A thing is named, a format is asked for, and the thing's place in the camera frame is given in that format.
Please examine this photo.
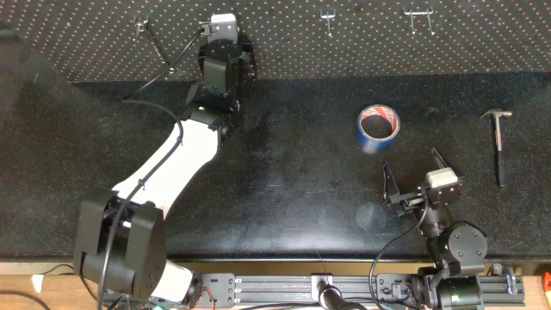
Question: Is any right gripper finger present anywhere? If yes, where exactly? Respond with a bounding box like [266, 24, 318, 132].
[382, 162, 402, 204]
[430, 147, 453, 171]

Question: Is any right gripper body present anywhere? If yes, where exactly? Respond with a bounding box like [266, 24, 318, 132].
[384, 191, 427, 213]

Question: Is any roll of blue tape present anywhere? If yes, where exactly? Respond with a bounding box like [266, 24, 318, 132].
[356, 103, 401, 152]

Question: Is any hammer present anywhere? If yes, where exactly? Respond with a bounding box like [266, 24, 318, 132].
[480, 108, 513, 189]

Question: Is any black pegboard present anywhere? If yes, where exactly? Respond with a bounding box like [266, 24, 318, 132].
[0, 0, 551, 84]

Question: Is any metal hook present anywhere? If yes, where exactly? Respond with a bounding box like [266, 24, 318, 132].
[133, 15, 150, 40]
[403, 6, 436, 36]
[319, 9, 337, 36]

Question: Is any wrench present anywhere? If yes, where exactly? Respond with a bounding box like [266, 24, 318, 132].
[141, 20, 177, 75]

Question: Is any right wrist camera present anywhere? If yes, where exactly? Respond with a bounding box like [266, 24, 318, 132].
[424, 167, 465, 206]

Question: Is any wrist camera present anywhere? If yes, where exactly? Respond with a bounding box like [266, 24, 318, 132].
[201, 12, 240, 42]
[424, 167, 465, 206]

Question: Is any mounting rail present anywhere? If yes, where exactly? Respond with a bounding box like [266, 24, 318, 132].
[189, 262, 527, 310]

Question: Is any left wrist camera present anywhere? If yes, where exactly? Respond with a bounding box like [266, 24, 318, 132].
[201, 12, 240, 42]

